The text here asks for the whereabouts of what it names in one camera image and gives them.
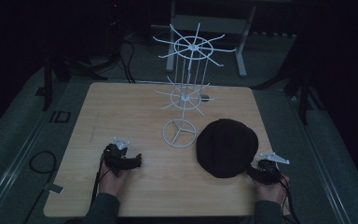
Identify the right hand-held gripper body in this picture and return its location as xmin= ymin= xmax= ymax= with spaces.
xmin=247 ymin=151 xmax=291 ymax=187

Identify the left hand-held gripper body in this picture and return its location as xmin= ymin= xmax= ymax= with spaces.
xmin=103 ymin=136 xmax=135 ymax=178

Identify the dark knitted hat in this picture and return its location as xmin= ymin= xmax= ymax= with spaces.
xmin=196 ymin=118 xmax=259 ymax=179

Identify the white wire display rack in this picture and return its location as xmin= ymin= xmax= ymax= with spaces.
xmin=152 ymin=22 xmax=237 ymax=149

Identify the person's right hand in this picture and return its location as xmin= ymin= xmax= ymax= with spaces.
xmin=252 ymin=174 xmax=291 ymax=206

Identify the person's left hand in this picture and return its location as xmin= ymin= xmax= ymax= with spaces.
xmin=98 ymin=161 xmax=131 ymax=198

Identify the black tripod stand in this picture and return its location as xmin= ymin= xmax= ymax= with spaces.
xmin=251 ymin=62 xmax=325 ymax=126

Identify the black stand leg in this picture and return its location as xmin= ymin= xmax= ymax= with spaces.
xmin=42 ymin=55 xmax=54 ymax=112

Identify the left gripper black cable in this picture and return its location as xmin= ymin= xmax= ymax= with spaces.
xmin=89 ymin=155 xmax=111 ymax=208

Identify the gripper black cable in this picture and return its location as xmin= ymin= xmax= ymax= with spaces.
xmin=278 ymin=174 xmax=301 ymax=224
xmin=89 ymin=155 xmax=111 ymax=208

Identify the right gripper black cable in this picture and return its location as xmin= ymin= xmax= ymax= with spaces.
xmin=278 ymin=174 xmax=301 ymax=224

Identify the black floor cable loop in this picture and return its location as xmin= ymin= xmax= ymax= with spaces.
xmin=28 ymin=150 xmax=58 ymax=175

